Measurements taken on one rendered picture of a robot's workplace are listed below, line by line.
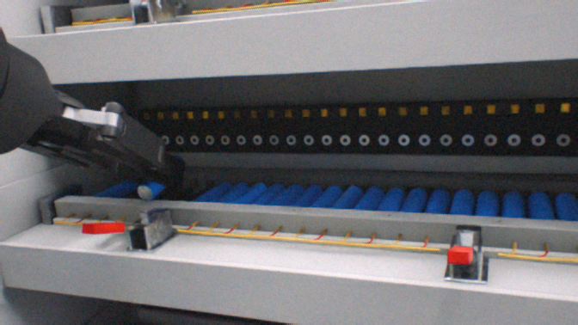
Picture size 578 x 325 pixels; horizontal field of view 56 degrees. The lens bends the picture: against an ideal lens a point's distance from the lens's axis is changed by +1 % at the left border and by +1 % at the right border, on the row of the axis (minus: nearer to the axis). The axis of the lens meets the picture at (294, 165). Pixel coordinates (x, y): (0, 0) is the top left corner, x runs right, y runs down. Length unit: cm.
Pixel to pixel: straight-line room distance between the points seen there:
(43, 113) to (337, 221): 23
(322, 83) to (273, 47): 19
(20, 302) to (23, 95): 29
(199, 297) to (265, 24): 22
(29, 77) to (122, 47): 13
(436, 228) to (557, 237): 8
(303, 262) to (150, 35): 23
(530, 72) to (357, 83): 17
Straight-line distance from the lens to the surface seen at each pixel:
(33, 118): 39
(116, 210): 55
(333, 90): 61
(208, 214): 49
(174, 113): 65
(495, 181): 53
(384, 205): 47
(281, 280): 42
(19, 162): 60
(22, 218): 60
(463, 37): 39
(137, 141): 44
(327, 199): 50
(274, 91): 63
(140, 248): 49
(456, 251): 32
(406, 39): 39
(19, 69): 38
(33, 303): 63
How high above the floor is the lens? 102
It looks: level
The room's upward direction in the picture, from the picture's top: 1 degrees clockwise
